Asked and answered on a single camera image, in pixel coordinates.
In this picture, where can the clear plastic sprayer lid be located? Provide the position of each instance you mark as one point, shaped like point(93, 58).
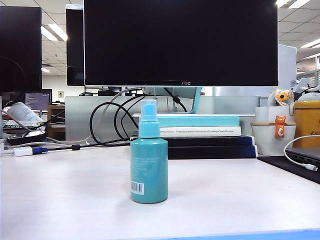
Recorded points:
point(149, 101)

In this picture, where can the teal spray bottle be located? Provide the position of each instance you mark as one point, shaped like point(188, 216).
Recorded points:
point(150, 170)

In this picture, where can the teal book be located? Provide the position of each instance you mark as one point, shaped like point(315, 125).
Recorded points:
point(200, 121)

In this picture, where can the teal and silver monitor stand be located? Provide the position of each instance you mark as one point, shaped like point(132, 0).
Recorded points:
point(197, 102)

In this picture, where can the white book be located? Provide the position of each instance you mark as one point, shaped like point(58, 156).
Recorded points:
point(200, 131)

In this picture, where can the stack of books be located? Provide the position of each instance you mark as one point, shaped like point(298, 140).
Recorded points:
point(77, 117)

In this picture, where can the black AOC monitor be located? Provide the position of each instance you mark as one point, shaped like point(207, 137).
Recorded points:
point(180, 37)

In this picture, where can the white square container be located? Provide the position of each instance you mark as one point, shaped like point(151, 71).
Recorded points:
point(263, 113)

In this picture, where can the wooden cabinet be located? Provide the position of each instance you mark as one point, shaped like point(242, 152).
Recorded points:
point(55, 112)

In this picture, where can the white pot with fox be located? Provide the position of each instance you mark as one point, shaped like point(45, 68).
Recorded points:
point(266, 140)

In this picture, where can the black monitor tall narrow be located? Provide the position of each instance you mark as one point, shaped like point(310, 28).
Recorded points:
point(74, 45)

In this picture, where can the orange cat figurine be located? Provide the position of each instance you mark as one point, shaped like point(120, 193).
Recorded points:
point(280, 128)

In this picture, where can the background monitor showing code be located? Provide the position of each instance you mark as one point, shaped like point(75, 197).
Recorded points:
point(37, 101)

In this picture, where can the sunflower plush toy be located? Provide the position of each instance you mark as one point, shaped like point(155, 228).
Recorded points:
point(282, 96)

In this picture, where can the black desk mat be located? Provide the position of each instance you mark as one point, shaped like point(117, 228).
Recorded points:
point(281, 163)

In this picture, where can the black dish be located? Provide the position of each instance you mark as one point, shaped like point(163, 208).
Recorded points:
point(27, 138)

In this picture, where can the white partition board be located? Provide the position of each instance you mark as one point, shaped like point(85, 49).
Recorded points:
point(287, 70)

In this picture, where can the ceiling light panel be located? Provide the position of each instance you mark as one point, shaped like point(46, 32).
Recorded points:
point(53, 32)

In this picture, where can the white adapter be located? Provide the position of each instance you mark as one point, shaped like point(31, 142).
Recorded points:
point(23, 151)

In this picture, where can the stack of magazines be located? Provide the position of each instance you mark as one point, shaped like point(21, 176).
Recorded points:
point(17, 124)

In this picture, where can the yellow tin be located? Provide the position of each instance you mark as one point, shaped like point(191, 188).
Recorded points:
point(308, 120)

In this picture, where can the white plush toy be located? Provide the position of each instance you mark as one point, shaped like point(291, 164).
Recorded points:
point(305, 86)

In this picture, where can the grey laptop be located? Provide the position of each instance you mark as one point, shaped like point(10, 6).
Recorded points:
point(308, 154)

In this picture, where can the black monitor wide bezel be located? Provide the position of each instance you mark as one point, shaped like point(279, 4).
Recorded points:
point(20, 45)

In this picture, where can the wall switch plate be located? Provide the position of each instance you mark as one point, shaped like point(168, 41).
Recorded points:
point(61, 94)

